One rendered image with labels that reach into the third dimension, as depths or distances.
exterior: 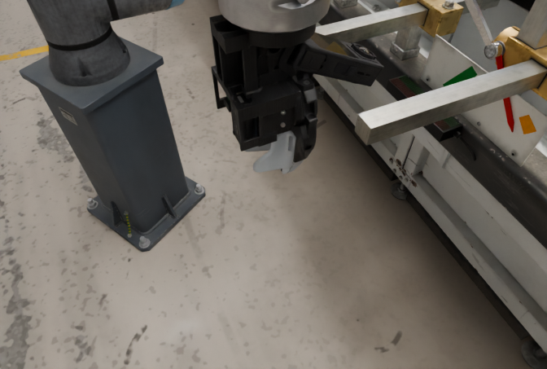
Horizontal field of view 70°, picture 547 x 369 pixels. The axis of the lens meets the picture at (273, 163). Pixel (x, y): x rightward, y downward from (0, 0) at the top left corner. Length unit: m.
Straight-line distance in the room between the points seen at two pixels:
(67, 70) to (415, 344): 1.18
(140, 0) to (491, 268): 1.15
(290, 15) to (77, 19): 0.75
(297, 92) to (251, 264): 1.02
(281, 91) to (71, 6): 0.69
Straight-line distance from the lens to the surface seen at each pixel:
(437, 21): 0.81
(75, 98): 1.04
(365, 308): 1.30
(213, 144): 1.67
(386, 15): 0.78
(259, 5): 0.30
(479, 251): 1.31
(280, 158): 0.43
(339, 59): 0.38
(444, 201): 1.37
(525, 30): 0.71
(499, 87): 0.62
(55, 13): 1.00
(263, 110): 0.35
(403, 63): 0.90
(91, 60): 1.04
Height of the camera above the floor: 1.19
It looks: 49 degrees down
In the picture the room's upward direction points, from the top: straight up
